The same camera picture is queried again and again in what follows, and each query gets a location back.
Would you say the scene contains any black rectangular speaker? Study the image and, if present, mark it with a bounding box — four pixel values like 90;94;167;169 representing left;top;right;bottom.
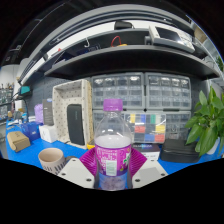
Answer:
66;103;86;146

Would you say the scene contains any purple plastic pack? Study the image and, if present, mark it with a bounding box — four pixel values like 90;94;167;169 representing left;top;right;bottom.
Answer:
33;103;45;124

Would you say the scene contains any black and white box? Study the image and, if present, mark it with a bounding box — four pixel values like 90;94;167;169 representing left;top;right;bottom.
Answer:
132;142;161;162

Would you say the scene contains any small white box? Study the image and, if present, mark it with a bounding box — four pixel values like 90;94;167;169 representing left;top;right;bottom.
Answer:
38;123;58;144

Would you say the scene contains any white perforated basket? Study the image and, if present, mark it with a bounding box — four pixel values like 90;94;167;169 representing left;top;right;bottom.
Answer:
52;78;94;150

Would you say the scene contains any black wall shelf unit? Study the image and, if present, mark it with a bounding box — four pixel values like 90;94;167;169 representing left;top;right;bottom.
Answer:
18;19;223;85

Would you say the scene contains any clear box with coloured parts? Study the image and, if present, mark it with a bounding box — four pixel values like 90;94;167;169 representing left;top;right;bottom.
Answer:
123;112;167;144

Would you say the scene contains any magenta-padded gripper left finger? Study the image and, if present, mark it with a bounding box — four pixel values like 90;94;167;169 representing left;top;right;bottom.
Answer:
57;147;100;190

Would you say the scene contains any dark grey box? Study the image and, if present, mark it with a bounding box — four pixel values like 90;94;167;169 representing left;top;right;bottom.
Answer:
42;98;55;127

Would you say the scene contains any purple-capped clear drink bottle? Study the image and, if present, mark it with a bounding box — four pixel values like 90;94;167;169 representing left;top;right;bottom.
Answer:
94;98;133;192

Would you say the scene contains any black zip case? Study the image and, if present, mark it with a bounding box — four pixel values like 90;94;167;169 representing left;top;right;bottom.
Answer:
159;138;202;164

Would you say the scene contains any blue box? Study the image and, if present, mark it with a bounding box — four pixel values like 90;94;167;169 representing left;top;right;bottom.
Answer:
20;121;42;143

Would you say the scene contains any green potted plant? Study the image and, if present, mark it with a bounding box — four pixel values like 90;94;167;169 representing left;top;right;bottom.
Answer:
184;85;224;158

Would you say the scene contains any brown cardboard box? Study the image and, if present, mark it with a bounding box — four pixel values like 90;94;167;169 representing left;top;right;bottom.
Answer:
6;130;32;153

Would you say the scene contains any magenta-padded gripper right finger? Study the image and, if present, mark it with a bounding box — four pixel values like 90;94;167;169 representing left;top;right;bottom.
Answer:
127;147;169;190

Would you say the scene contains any beige patterned mug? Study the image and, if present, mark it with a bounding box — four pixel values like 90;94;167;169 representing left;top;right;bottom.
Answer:
37;147;78;176

